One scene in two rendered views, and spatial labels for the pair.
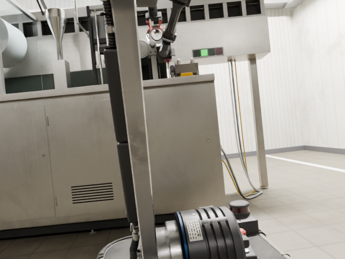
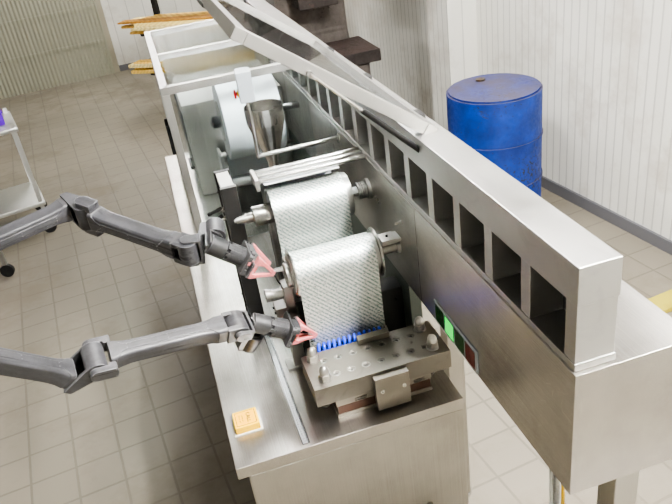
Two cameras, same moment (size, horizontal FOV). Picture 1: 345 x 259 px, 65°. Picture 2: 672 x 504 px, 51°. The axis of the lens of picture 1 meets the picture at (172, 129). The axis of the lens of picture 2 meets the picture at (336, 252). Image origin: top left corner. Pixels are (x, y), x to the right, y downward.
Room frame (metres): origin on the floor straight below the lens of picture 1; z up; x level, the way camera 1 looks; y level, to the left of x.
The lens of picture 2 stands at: (1.63, -1.68, 2.28)
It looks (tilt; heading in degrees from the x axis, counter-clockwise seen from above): 30 degrees down; 78
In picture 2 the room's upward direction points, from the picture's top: 9 degrees counter-clockwise
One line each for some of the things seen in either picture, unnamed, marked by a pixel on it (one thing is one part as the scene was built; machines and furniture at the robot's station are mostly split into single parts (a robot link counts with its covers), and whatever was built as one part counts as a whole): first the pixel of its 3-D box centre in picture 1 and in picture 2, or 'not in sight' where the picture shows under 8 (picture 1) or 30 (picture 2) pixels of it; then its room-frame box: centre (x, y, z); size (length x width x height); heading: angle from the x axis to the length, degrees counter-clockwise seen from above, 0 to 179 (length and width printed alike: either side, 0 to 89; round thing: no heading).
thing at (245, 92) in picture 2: not in sight; (242, 85); (1.90, 0.59, 1.66); 0.07 x 0.07 x 0.10; 85
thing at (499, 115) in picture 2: not in sight; (495, 152); (3.63, 2.20, 0.45); 0.60 x 0.60 x 0.90
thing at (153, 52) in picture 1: (154, 63); (287, 326); (1.84, 0.08, 1.05); 0.06 x 0.05 x 0.31; 0
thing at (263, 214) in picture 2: not in sight; (262, 214); (1.85, 0.29, 1.33); 0.06 x 0.06 x 0.06; 0
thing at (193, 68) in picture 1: (185, 73); (375, 361); (2.04, -0.14, 1.00); 0.40 x 0.16 x 0.06; 0
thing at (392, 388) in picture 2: not in sight; (392, 389); (2.05, -0.23, 0.96); 0.10 x 0.03 x 0.11; 0
